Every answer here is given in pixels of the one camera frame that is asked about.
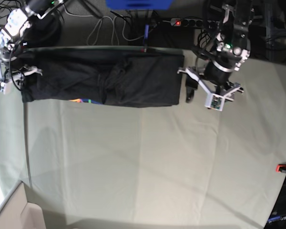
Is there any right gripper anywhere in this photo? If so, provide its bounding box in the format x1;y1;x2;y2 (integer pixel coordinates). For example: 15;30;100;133
4;65;38;92

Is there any dark grey t-shirt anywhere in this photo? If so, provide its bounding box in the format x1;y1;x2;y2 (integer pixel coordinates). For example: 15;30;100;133
19;49;184;108

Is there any black power strip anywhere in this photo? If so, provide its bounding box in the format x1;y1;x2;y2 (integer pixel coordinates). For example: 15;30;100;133
169;18;219;29

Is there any light green table cloth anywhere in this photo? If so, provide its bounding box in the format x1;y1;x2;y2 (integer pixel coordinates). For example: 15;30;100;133
0;59;286;229

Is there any white cable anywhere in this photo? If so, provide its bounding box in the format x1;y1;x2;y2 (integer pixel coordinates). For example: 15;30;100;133
61;4;148;45

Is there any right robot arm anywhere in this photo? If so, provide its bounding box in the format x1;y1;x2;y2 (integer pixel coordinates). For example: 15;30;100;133
0;0;65;94

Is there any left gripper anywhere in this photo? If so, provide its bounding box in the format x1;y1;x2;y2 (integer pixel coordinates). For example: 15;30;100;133
185;62;234;103

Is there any beige table frame corner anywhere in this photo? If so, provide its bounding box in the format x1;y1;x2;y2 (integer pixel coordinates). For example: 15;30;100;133
0;181;46;229

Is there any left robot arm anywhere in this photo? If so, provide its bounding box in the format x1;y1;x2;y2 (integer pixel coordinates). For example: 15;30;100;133
179;0;255;110

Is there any blue box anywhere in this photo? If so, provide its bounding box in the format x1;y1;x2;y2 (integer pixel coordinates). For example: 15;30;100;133
106;0;173;10

